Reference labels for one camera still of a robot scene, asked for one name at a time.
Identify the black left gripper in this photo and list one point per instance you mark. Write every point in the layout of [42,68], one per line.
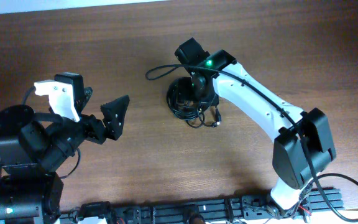
[96,129]

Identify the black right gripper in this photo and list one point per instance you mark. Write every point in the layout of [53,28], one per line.
[181,94]

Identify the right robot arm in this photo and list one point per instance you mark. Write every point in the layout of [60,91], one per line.
[303,145]

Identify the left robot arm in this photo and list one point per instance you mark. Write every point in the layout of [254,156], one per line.
[34,145]

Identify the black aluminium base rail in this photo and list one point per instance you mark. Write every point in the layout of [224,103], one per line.
[227,210]

